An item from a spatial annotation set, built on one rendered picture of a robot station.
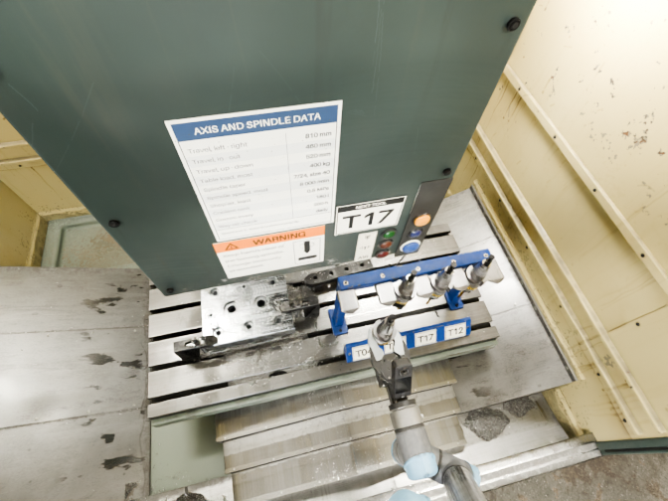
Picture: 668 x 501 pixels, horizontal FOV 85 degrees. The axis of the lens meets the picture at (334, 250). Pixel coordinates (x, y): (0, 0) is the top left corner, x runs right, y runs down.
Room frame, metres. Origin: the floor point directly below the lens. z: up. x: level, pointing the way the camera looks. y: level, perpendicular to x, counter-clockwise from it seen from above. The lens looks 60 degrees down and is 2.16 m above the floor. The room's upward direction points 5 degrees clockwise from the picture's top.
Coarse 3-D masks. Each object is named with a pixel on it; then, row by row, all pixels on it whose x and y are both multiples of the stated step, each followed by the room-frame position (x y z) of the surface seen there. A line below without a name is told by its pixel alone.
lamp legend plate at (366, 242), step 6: (360, 234) 0.31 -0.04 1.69; (366, 234) 0.31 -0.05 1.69; (372, 234) 0.31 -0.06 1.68; (360, 240) 0.31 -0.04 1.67; (366, 240) 0.31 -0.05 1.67; (372, 240) 0.31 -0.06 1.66; (360, 246) 0.31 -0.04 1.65; (366, 246) 0.31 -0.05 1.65; (372, 246) 0.32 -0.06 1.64; (360, 252) 0.31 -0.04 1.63; (366, 252) 0.31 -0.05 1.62; (354, 258) 0.31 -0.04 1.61; (360, 258) 0.31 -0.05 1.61; (366, 258) 0.31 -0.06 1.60
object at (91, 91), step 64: (0, 0) 0.23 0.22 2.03; (64, 0) 0.24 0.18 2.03; (128, 0) 0.25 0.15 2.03; (192, 0) 0.26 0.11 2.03; (256, 0) 0.28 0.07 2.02; (320, 0) 0.29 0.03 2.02; (384, 0) 0.30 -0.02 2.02; (448, 0) 0.32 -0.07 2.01; (512, 0) 0.34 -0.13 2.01; (0, 64) 0.22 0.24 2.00; (64, 64) 0.23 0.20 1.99; (128, 64) 0.25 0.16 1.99; (192, 64) 0.26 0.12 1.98; (256, 64) 0.27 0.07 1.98; (320, 64) 0.29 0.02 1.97; (384, 64) 0.31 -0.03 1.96; (448, 64) 0.33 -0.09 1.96; (64, 128) 0.22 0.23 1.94; (128, 128) 0.24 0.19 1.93; (384, 128) 0.31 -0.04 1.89; (448, 128) 0.33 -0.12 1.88; (128, 192) 0.23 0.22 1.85; (192, 192) 0.25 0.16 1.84; (384, 192) 0.32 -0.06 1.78; (192, 256) 0.24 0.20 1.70
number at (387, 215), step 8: (384, 208) 0.32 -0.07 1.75; (392, 208) 0.32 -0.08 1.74; (368, 216) 0.31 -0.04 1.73; (376, 216) 0.31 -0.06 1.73; (384, 216) 0.32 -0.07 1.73; (392, 216) 0.32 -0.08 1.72; (360, 224) 0.31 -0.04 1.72; (368, 224) 0.31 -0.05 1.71; (376, 224) 0.31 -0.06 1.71; (384, 224) 0.32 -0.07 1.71
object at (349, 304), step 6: (354, 288) 0.43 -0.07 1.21; (342, 294) 0.41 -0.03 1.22; (348, 294) 0.41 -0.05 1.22; (354, 294) 0.41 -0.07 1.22; (342, 300) 0.39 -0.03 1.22; (348, 300) 0.40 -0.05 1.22; (354, 300) 0.40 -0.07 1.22; (342, 306) 0.38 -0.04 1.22; (348, 306) 0.38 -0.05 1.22; (354, 306) 0.38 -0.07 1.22; (348, 312) 0.36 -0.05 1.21; (354, 312) 0.36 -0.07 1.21
